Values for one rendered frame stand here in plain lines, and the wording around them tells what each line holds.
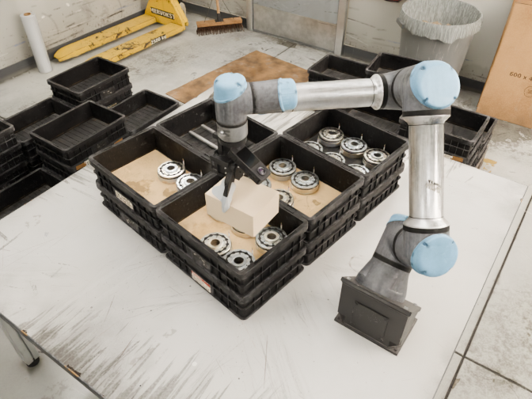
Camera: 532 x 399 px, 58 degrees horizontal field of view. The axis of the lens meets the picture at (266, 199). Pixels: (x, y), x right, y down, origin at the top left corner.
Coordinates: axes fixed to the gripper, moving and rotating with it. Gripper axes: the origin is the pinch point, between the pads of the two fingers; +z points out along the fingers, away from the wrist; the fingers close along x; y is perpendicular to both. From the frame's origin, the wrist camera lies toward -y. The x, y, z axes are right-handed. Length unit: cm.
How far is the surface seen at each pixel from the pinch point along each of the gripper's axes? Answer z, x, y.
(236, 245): 26.7, -4.4, 6.9
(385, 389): 40, 6, -52
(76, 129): 60, -49, 153
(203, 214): 26.7, -9.5, 25.1
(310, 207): 26.8, -34.0, -3.3
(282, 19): 91, -311, 188
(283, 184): 26.8, -38.6, 11.3
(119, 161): 24, -12, 68
